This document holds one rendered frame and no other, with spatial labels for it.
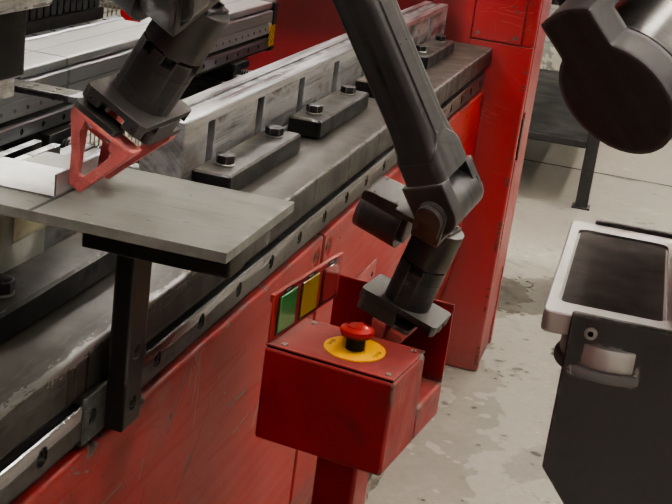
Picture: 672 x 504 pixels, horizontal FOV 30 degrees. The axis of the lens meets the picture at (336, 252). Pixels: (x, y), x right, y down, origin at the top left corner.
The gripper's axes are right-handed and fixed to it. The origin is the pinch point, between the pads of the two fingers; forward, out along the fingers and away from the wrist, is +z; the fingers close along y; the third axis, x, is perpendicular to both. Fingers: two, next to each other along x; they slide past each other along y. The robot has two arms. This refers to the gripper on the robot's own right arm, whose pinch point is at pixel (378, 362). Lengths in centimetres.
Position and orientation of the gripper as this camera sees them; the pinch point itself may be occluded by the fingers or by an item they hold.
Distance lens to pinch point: 155.0
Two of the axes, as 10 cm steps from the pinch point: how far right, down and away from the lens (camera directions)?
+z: -3.7, 8.5, 3.9
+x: -3.8, 2.4, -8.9
